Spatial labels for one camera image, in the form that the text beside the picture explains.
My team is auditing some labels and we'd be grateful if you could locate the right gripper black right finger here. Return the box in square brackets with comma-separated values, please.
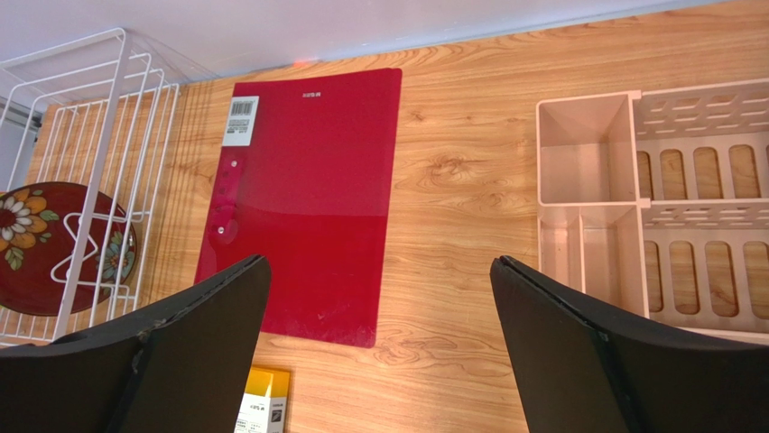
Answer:
[490, 256, 768, 432]

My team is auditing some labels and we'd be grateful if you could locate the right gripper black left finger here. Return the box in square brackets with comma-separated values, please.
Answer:
[1, 255, 272, 432]

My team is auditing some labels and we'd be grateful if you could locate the dark red floral plate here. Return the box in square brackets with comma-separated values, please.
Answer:
[1, 181, 138, 317]

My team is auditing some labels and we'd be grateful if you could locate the yellow plastic folder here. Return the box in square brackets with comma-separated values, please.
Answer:
[234, 366, 291, 433]

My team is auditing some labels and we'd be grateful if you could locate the pink plastic file organizer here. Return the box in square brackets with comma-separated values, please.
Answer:
[535, 78, 768, 344]

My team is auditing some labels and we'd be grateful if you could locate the red plastic folder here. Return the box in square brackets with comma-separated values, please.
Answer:
[196, 68, 403, 348]

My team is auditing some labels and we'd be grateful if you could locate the white wire dish rack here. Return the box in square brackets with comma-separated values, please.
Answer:
[1, 27, 181, 347]

